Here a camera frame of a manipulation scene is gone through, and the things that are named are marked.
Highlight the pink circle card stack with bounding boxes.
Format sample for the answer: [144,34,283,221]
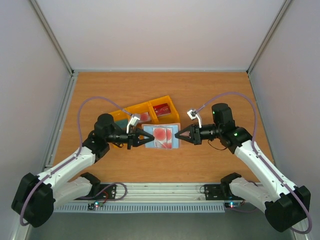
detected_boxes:
[139,112,152,124]

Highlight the yellow three-compartment bin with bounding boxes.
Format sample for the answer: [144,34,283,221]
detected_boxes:
[125,95,180,129]

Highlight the small circuit board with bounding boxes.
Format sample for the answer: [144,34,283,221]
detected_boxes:
[224,201,243,209]
[87,202,104,211]

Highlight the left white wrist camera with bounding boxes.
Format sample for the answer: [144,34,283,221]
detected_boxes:
[126,113,141,134]

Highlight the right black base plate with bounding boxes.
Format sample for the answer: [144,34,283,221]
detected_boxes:
[203,184,244,201]

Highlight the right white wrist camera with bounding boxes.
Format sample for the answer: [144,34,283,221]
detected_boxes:
[186,108,202,128]

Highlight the grey slotted cable duct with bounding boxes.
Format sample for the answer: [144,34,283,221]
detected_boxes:
[54,202,225,214]

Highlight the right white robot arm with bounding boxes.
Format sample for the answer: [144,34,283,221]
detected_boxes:
[175,103,311,232]

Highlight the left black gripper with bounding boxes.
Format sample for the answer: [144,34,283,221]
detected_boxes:
[106,126,154,150]

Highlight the white pink-circle card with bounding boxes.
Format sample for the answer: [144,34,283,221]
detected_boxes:
[152,127,166,148]

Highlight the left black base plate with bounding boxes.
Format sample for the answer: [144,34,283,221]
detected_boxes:
[76,184,117,201]

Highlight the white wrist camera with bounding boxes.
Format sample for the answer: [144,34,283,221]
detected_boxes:
[126,113,141,134]
[186,108,202,128]

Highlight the aluminium front rail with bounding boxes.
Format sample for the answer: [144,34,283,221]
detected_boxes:
[59,181,276,203]

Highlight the pink leather card holder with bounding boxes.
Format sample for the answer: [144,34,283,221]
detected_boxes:
[142,123,181,150]

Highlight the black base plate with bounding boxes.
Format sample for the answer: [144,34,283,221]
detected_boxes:
[76,184,117,201]
[203,184,244,201]

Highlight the left small circuit board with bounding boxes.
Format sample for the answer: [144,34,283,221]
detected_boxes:
[87,202,104,211]

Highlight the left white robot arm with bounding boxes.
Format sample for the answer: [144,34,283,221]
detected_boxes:
[11,113,155,228]

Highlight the right small circuit board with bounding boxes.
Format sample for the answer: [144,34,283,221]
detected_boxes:
[224,201,243,209]

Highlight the teal VIP card stack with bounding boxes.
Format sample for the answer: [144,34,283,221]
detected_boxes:
[115,119,128,129]

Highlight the red card stack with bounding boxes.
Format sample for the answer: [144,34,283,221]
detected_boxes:
[153,103,171,117]

